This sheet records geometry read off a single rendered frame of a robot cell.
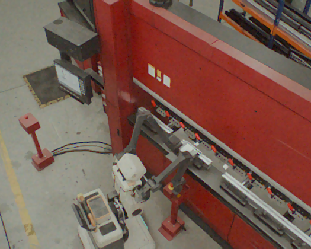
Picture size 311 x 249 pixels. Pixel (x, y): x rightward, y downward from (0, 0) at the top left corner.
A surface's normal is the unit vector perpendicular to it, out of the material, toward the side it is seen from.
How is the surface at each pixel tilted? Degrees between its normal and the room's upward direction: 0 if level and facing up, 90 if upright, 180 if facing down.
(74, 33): 1
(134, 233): 0
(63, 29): 1
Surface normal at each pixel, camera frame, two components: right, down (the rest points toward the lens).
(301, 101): -0.74, 0.49
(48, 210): 0.00, -0.69
